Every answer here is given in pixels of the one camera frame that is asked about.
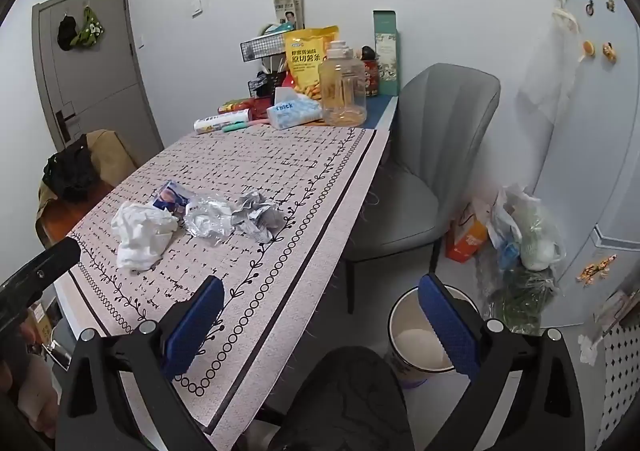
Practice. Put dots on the yellow figure fridge magnet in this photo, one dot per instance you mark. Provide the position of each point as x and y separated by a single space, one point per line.
608 51

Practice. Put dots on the clear plastic wrapper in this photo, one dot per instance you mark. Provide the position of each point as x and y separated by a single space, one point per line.
207 221

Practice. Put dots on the clear plastic water jug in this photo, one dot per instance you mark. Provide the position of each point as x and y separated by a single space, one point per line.
342 91

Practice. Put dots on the brown cloth on chair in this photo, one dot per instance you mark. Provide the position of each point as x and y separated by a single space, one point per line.
112 151

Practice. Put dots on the black hanging cloth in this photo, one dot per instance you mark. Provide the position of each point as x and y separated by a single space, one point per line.
66 32

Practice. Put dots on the white tube with label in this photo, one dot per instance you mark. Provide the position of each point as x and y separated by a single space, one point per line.
220 122

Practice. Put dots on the white light switch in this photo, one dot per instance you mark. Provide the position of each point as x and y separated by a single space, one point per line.
197 6

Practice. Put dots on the black cloth on chair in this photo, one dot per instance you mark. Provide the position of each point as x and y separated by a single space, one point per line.
70 171

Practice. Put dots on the white hanging plastic bag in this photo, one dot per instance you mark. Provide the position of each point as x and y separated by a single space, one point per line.
547 71

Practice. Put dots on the long orange fridge magnet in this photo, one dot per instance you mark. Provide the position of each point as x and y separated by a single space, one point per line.
595 269

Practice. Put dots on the grey door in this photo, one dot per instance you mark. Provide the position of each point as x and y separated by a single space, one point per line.
100 81

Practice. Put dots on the round orange fridge magnet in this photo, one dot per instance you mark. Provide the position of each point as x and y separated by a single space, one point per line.
588 48

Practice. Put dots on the white round waste bin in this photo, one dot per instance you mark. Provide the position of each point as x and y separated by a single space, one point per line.
410 331

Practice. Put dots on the white tissue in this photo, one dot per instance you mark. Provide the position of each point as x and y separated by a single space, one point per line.
142 236

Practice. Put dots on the white gift bag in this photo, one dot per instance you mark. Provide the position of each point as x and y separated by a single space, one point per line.
290 1

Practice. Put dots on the wooden chair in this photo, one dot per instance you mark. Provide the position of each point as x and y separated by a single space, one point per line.
60 218

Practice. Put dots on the red snack packet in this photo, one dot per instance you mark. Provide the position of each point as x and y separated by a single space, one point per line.
247 107

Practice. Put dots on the green pen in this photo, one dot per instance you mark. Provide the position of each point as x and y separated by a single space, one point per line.
236 127

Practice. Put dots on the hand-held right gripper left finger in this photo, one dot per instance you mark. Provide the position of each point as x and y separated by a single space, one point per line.
196 326

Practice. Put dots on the pink pen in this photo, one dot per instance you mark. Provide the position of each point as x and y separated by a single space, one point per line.
260 122

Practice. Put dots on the blue tissue pack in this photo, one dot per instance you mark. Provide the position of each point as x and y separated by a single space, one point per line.
292 115

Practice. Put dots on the blue printed wrapper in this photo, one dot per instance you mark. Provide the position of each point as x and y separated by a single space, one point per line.
171 196

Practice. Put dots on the person's left hand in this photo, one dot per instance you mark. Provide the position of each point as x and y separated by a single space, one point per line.
31 383

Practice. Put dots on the pile of plastic bags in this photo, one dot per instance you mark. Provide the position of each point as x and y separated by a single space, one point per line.
530 241

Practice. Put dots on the orange box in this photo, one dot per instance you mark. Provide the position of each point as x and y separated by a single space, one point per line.
467 241

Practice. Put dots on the white tissue box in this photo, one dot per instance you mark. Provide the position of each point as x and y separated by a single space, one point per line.
285 93

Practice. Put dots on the tall green box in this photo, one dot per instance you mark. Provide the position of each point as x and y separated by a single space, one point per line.
387 56

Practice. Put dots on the pink patterned tablecloth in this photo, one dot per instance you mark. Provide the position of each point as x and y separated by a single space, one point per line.
260 171

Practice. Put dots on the person's leg in dark pants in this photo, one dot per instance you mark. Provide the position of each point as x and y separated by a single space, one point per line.
345 406

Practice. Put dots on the yellow snack bag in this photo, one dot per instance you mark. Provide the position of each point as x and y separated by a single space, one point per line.
307 61

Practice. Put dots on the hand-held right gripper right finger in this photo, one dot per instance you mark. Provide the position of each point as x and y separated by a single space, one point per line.
448 331

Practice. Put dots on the light blue fridge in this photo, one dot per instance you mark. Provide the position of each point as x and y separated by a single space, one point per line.
595 141

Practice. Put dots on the grey upholstered chair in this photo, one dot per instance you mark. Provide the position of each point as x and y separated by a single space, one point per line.
440 131

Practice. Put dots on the silver pill blister pack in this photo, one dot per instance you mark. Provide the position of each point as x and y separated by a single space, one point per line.
257 215

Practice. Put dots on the green hanging cloth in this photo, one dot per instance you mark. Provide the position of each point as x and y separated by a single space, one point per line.
89 31

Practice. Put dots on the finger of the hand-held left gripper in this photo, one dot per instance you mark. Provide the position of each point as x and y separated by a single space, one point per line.
45 263

